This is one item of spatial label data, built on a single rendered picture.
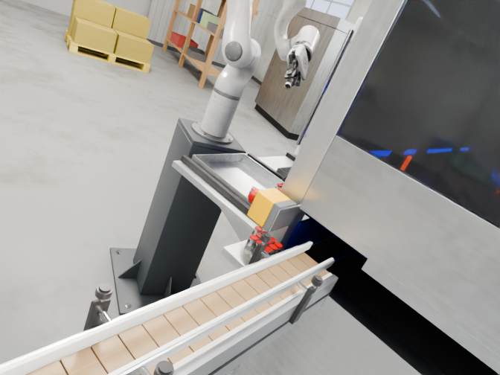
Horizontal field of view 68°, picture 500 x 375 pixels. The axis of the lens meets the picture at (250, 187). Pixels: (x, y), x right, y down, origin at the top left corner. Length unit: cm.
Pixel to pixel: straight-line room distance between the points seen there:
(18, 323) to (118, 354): 128
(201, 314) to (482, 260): 50
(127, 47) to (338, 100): 542
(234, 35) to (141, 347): 119
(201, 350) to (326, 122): 54
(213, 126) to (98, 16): 493
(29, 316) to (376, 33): 161
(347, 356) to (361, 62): 65
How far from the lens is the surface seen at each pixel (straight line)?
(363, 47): 85
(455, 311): 83
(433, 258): 81
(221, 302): 67
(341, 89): 85
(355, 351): 94
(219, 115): 157
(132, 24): 648
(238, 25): 152
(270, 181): 133
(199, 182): 113
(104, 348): 56
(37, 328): 179
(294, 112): 562
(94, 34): 602
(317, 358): 100
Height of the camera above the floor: 136
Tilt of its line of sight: 23 degrees down
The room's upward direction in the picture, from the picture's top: 24 degrees clockwise
